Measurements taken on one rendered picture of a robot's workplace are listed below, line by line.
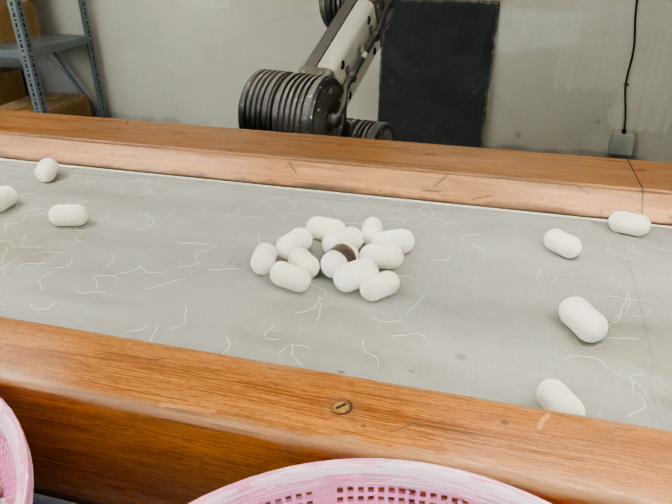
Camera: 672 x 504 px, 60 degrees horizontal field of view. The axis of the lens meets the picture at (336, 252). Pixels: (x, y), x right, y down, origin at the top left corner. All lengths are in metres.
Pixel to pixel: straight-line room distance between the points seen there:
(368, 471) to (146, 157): 0.51
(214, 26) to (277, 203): 2.22
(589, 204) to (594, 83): 1.95
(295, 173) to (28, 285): 0.28
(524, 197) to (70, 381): 0.43
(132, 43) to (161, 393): 2.73
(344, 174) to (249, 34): 2.13
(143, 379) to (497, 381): 0.21
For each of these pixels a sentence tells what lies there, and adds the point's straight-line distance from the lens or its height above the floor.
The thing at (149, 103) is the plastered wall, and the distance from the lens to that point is 3.04.
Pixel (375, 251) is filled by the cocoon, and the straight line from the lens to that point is 0.47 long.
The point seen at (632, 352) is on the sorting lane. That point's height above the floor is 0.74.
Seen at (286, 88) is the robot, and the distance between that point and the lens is 0.88.
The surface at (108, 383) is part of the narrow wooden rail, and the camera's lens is 0.35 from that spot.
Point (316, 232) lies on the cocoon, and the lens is 0.51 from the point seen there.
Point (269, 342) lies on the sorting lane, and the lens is 0.40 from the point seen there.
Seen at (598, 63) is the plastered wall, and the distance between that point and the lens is 2.53.
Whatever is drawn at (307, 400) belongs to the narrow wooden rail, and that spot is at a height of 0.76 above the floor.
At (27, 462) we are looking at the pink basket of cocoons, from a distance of 0.31.
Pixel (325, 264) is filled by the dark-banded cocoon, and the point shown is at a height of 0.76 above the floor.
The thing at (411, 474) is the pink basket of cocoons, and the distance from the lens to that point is 0.28.
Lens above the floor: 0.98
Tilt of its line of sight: 29 degrees down
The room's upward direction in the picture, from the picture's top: straight up
